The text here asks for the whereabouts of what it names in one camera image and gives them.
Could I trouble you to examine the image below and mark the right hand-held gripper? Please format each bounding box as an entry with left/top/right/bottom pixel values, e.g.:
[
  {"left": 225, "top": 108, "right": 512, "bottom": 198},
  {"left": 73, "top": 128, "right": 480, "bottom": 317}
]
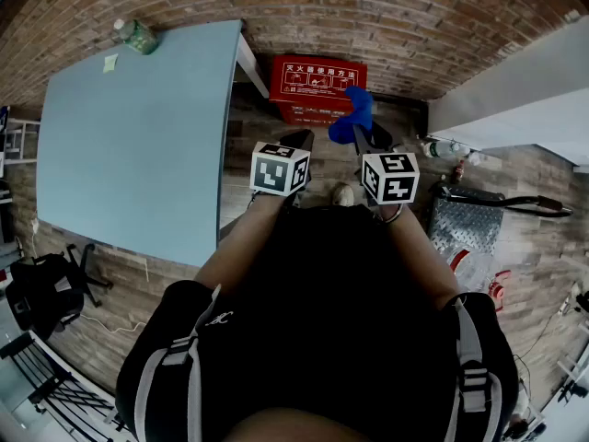
[{"left": 352, "top": 122, "right": 422, "bottom": 207}]

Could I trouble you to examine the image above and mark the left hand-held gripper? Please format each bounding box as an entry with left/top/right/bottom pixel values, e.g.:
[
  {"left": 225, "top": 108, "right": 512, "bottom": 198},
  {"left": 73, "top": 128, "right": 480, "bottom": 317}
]
[{"left": 249, "top": 129, "right": 317, "bottom": 208}]

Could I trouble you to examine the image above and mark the blue wiping cloth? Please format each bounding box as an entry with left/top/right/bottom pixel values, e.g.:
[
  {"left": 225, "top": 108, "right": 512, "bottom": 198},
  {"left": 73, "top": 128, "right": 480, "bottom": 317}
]
[{"left": 328, "top": 85, "right": 375, "bottom": 145}]

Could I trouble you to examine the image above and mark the red fire extinguisher box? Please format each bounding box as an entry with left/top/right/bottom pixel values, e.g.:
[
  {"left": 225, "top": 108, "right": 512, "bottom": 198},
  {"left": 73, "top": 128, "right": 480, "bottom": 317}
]
[{"left": 268, "top": 54, "right": 369, "bottom": 126}]

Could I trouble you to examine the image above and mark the person's right forearm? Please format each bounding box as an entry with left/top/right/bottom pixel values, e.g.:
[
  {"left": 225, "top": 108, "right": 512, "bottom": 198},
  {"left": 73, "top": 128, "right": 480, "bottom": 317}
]
[{"left": 384, "top": 203, "right": 461, "bottom": 310}]

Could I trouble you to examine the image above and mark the person's left forearm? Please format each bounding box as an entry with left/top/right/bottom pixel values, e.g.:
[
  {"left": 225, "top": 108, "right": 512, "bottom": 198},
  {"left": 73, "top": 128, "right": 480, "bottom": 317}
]
[{"left": 192, "top": 191, "right": 287, "bottom": 294}]

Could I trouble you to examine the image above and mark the person's light shoe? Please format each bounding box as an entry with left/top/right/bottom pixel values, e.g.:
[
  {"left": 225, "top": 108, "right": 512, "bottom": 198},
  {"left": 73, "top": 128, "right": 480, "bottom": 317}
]
[{"left": 330, "top": 181, "right": 356, "bottom": 207}]

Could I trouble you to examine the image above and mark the clear water bottle green label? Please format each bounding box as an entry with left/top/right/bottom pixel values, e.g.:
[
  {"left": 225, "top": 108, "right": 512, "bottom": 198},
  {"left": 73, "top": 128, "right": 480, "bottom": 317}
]
[{"left": 421, "top": 139, "right": 471, "bottom": 159}]

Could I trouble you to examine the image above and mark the person's black clothing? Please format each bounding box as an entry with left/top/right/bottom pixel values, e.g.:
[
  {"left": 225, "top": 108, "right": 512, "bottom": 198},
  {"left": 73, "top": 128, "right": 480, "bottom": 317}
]
[{"left": 114, "top": 203, "right": 519, "bottom": 442}]

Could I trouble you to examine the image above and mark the large clear water jug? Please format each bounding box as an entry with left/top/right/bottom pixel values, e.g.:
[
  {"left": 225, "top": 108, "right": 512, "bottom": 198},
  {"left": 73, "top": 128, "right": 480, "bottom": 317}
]
[{"left": 441, "top": 244, "right": 496, "bottom": 294}]

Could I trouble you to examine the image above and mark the green plastic bottle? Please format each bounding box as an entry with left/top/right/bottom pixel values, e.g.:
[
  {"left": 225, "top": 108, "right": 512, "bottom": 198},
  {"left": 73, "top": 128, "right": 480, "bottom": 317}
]
[{"left": 112, "top": 18, "right": 160, "bottom": 56}]

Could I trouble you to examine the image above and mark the white metal shelf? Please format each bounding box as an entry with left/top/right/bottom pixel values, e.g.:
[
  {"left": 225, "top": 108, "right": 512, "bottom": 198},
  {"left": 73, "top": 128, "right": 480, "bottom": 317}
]
[{"left": 0, "top": 106, "right": 42, "bottom": 166}]

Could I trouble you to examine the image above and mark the black office chair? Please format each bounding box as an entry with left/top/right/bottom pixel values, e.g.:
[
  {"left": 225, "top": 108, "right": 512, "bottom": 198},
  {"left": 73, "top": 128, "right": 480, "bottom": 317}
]
[{"left": 4, "top": 242, "right": 114, "bottom": 343}]

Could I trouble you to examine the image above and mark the black metal rack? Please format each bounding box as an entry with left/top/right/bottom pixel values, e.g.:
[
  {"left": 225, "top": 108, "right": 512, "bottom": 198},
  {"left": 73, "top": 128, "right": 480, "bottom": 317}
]
[{"left": 0, "top": 333, "right": 126, "bottom": 442}]

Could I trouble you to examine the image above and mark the light blue table white frame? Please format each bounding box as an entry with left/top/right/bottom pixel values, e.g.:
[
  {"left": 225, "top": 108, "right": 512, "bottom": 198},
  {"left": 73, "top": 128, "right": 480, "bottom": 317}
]
[{"left": 35, "top": 18, "right": 271, "bottom": 269}]

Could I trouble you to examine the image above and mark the red plastic jug handle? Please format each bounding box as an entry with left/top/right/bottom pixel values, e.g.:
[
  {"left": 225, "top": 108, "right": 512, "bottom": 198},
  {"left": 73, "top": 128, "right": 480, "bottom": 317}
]
[{"left": 486, "top": 269, "right": 513, "bottom": 301}]

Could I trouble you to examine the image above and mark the grey harness strap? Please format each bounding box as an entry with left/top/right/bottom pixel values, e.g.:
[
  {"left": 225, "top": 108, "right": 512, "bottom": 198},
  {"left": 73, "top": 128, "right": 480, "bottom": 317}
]
[
  {"left": 133, "top": 283, "right": 223, "bottom": 442},
  {"left": 444, "top": 292, "right": 503, "bottom": 442}
]

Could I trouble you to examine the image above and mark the white floor cable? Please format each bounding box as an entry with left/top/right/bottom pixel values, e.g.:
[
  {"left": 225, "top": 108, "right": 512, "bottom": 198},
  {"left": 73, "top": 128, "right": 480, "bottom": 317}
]
[{"left": 81, "top": 255, "right": 151, "bottom": 336}]

